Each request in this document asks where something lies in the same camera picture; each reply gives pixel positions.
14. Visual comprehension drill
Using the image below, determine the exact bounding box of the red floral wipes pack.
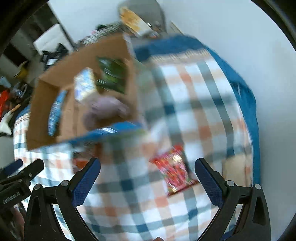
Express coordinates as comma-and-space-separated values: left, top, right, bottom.
149, 145, 199, 196

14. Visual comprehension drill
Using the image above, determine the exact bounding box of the black bag pile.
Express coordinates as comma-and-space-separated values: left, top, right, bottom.
40, 43, 69, 71

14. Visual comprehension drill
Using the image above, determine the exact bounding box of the plaid checkered blanket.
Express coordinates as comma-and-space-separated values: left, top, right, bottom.
13, 35, 260, 240

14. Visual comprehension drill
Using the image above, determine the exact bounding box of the red plastic bag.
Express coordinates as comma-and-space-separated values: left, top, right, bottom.
0, 90, 10, 118

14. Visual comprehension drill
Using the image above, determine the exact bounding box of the grey chair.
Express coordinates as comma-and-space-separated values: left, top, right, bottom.
117, 0, 167, 32

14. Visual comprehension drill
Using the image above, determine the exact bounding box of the yellow printed carton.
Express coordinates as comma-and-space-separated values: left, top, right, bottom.
119, 6, 153, 37

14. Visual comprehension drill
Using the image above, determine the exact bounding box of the green Deeyeo wipes pack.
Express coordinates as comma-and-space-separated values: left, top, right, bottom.
95, 56, 127, 94

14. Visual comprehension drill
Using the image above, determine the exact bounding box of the white goose plush toy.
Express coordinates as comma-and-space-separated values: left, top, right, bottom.
0, 104, 21, 136

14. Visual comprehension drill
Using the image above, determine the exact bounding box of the lilac knitted cloth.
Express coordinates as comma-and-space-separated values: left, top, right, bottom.
82, 96, 130, 131

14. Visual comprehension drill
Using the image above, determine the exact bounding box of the yellow tissue pack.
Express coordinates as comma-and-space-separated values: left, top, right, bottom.
74, 67, 99, 104

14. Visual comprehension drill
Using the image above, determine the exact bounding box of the white cushioned stool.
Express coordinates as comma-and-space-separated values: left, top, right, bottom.
33, 24, 73, 56

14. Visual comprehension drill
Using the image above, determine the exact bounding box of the cardboard box with blue print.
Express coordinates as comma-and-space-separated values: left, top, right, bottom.
26, 33, 145, 150

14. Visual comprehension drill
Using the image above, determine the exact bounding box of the blue printed pack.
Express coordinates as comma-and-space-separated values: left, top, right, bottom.
48, 90, 68, 137

